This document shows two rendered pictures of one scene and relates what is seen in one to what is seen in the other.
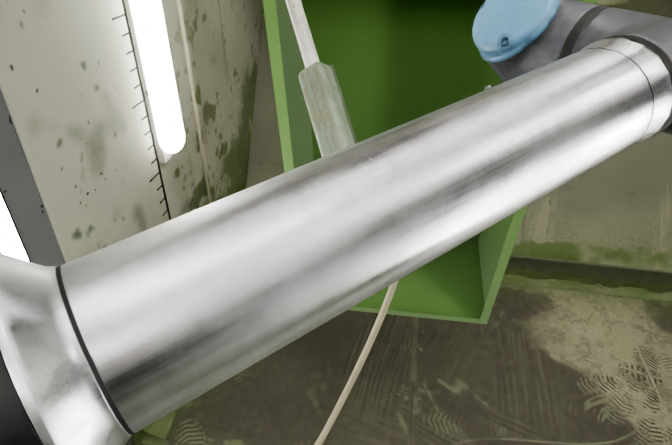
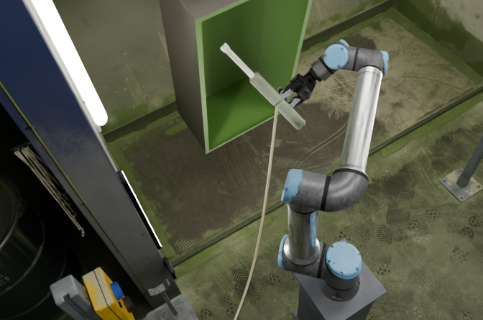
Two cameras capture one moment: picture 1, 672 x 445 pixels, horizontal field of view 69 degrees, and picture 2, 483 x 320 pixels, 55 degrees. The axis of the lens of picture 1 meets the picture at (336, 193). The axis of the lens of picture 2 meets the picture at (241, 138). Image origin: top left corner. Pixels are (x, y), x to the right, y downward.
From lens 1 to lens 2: 1.46 m
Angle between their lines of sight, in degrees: 32
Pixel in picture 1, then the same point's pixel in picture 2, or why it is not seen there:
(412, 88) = (218, 26)
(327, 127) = (272, 95)
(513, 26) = (339, 62)
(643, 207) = not seen: hidden behind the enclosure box
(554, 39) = (350, 62)
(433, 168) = (369, 120)
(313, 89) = (260, 85)
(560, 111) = (374, 95)
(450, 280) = (259, 99)
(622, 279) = (310, 42)
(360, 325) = not seen: hidden behind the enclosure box
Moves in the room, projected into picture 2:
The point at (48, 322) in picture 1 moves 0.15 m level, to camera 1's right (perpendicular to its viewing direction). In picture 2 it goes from (359, 168) to (389, 142)
